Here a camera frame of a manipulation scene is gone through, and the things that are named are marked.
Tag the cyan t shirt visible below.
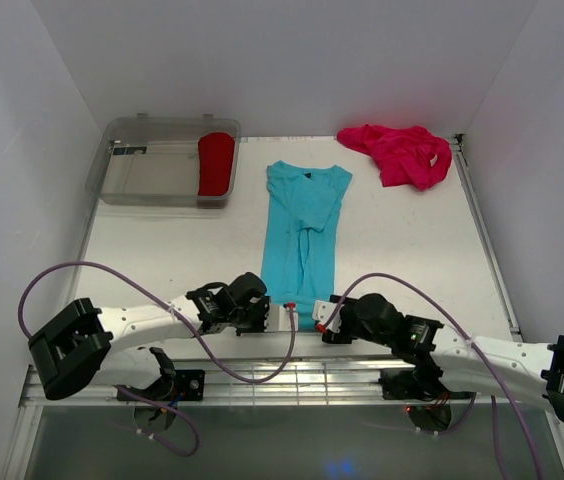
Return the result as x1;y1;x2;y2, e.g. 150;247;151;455
261;161;352;331

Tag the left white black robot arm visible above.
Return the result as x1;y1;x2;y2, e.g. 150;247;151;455
28;272;270;400

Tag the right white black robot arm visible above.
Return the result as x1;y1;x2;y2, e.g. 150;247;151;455
312;294;564;423

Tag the rolled red t shirt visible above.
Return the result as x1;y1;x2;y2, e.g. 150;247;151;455
198;132;235;196

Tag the magenta t shirt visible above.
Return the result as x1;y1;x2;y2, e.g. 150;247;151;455
336;124;453;191

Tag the clear plastic bin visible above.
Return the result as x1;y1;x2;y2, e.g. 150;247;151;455
86;115;241;209

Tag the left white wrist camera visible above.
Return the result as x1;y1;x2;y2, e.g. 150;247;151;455
266;303;298;333

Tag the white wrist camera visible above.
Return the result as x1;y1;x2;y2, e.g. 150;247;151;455
312;300;336;333
266;303;298;333

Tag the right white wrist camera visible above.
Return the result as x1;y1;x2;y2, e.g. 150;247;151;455
312;300;336;333

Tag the aluminium frame rail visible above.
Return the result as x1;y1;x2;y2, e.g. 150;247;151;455
20;357;558;407

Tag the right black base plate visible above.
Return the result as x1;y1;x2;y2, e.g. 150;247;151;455
377;369;473;402

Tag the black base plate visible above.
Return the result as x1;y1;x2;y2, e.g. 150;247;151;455
377;369;473;402
123;369;205;403

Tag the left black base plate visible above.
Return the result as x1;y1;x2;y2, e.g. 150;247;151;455
123;369;205;403

